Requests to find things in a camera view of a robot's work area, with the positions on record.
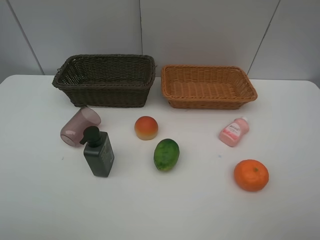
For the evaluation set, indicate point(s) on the green mango fruit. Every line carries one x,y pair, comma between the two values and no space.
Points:
166,155

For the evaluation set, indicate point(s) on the dark green pump bottle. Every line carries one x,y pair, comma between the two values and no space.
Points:
98,151

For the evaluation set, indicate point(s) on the pink lotion bottle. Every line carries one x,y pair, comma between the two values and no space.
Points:
232,134

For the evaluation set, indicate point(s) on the orange tangerine fruit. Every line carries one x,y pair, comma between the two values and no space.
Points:
251,175

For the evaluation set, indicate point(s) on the red yellow peach fruit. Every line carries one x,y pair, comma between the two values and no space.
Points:
146,128

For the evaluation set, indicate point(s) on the light orange wicker basket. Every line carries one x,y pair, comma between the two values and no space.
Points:
206,87

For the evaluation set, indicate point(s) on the dark brown wicker basket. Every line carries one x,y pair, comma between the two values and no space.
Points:
106,80

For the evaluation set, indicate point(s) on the translucent purple plastic cup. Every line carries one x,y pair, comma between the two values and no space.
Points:
72,132

